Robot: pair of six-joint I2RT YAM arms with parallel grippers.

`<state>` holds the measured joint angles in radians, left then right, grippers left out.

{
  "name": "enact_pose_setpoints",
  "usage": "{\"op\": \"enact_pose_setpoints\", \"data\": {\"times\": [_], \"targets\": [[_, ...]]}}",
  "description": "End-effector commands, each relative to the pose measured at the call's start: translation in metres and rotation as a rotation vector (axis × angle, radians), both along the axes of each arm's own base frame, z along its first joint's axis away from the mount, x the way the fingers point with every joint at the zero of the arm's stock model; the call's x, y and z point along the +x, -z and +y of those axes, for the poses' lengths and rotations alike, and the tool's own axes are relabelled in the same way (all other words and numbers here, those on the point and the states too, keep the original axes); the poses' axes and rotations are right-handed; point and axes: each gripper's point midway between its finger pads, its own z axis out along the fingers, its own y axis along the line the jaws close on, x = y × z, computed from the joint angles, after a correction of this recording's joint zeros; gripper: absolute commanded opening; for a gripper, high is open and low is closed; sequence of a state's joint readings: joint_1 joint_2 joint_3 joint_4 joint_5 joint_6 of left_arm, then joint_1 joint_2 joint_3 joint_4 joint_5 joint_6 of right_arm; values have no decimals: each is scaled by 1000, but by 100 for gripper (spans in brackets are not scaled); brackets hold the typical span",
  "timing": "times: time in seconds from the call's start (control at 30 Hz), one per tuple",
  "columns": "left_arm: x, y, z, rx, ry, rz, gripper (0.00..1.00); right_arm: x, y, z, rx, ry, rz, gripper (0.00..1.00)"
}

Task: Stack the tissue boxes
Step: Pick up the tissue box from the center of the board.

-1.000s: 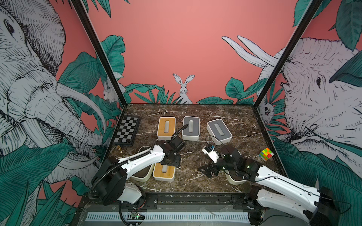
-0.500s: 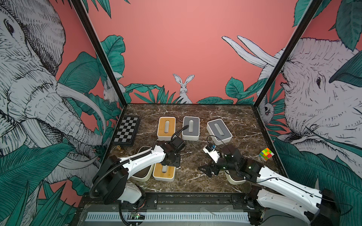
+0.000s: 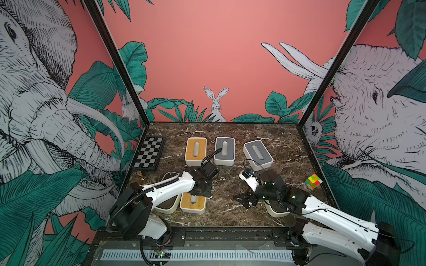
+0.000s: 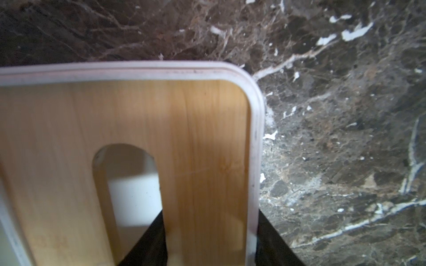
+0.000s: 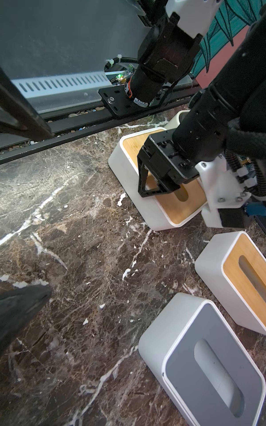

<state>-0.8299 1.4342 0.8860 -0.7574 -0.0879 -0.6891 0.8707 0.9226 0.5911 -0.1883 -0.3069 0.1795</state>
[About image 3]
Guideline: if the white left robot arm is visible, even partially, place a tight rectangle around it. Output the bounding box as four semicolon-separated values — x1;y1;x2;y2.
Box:
105;162;219;246

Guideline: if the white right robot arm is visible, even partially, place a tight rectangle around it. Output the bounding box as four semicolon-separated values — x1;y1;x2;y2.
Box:
234;169;402;266

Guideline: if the cream box dark lid right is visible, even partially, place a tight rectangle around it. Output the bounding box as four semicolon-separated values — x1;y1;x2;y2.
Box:
264;199;290;218

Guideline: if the cream box dark lid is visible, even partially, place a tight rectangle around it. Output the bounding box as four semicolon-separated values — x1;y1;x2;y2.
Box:
154;172;182;214
264;199;290;218

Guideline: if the white box grey lid right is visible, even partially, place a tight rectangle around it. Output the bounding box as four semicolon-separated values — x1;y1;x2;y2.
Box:
243;140;274;171

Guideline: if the white box grey lid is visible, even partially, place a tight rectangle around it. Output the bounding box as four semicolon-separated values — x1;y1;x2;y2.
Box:
243;140;274;171
214;137;235;166

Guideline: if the cream box dark lid left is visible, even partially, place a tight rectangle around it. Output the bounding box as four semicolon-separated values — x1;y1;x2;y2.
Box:
154;172;182;214

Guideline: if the white box grey lid middle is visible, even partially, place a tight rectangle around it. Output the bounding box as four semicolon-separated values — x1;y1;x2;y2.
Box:
214;137;235;166

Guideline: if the colourful puzzle cube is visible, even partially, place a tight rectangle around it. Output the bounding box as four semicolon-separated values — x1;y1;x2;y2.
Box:
305;174;323;190

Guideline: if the small brass chess piece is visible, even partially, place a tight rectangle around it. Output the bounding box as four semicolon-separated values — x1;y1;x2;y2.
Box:
136;171;146;181

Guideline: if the black white checkerboard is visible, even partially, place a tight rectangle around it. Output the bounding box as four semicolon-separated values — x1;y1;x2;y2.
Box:
134;135;165;172

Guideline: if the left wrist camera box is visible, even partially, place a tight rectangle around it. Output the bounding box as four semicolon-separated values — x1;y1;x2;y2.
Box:
200;161;219;181

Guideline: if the black left camera cable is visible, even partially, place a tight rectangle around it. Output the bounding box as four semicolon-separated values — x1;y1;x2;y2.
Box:
199;147;223;167

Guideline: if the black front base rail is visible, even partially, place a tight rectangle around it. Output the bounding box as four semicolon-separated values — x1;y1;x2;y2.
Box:
90;227;312;262

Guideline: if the white perforated cable duct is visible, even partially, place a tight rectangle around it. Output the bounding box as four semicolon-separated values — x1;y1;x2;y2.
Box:
100;249;294;263

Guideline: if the black right corner post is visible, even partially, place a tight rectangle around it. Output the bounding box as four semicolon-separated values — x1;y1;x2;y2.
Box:
298;0;380;128

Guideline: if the black corner post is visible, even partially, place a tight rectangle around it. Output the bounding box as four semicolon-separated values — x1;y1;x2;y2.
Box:
298;0;380;128
83;0;150;129

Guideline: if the black left corner post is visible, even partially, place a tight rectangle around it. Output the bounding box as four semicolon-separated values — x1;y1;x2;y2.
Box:
83;0;150;129

